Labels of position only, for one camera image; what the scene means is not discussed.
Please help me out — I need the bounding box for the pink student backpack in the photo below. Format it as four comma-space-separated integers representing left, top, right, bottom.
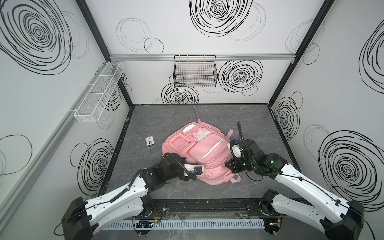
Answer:
162, 120, 241, 185

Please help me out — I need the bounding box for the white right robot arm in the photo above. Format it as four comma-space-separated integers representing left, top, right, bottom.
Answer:
226, 140, 365, 240

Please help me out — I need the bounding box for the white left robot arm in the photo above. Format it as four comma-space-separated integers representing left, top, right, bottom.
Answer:
60, 153, 205, 240

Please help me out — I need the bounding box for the small white card packet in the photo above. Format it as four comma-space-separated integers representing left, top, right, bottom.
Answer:
146, 136, 156, 148

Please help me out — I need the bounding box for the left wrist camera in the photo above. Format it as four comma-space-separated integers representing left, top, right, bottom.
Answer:
184, 164, 204, 176

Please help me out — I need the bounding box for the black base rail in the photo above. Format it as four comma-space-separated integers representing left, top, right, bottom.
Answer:
135, 199, 268, 218

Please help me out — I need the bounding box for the white slotted cable duct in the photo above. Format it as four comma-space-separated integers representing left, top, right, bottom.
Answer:
104, 219, 265, 231

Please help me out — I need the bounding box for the black wire wall basket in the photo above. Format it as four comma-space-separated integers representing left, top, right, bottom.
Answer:
173, 55, 219, 88

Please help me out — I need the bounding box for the white mesh wall shelf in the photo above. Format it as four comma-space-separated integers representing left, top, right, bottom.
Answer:
74, 62, 124, 123

